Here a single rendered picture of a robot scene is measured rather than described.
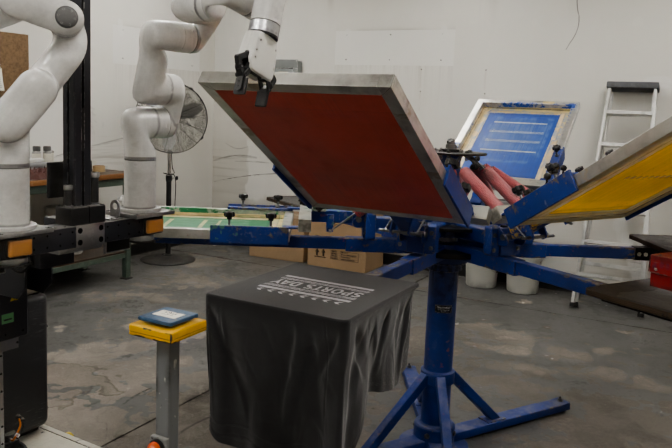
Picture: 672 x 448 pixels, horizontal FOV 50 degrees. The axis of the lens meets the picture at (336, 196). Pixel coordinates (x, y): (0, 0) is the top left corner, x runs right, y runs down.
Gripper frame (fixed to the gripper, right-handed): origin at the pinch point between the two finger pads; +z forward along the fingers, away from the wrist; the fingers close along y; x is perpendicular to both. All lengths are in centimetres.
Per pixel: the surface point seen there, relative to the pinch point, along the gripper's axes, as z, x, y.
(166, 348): 62, -11, -2
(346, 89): -7.7, 16.6, -15.8
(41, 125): -50, -381, -250
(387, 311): 44, 22, -52
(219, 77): -9.9, -22.3, -14.7
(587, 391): 69, 48, -286
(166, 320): 55, -9, 2
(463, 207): 8, 30, -80
